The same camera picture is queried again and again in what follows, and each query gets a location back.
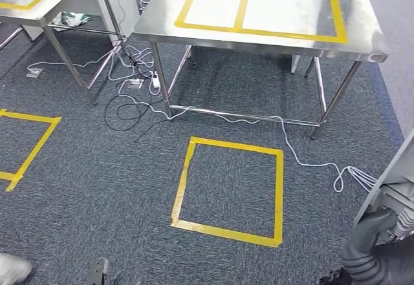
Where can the dark robot left hand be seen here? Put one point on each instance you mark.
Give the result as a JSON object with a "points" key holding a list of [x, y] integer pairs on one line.
{"points": [[97, 272]]}

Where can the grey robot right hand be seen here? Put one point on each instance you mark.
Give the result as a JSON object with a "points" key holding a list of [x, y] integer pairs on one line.
{"points": [[387, 266]]}

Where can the silver wheel hubcap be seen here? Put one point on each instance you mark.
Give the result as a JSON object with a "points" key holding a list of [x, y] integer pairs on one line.
{"points": [[401, 171]]}

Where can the stainless steel workbench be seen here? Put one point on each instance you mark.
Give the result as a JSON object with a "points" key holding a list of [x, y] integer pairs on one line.
{"points": [[362, 17]]}

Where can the white shoe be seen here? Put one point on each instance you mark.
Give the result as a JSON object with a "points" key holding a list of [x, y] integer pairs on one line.
{"points": [[13, 270]]}

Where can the yellow floor tape square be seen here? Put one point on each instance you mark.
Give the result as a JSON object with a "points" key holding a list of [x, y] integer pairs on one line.
{"points": [[279, 189], [29, 117]]}

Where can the grey floor socket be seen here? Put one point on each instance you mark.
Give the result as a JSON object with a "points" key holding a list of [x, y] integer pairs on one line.
{"points": [[34, 73], [136, 83]]}

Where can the white power strip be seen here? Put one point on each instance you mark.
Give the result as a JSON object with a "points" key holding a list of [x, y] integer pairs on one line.
{"points": [[156, 81]]}

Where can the green white plastic bag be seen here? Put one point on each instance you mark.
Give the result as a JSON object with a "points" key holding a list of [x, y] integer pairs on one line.
{"points": [[69, 18]]}

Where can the large yellow tape rectangle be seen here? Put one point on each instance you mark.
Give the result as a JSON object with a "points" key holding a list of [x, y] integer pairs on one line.
{"points": [[338, 13]]}

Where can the small yellow tape rectangle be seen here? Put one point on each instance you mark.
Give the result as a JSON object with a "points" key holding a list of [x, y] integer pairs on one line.
{"points": [[207, 26]]}

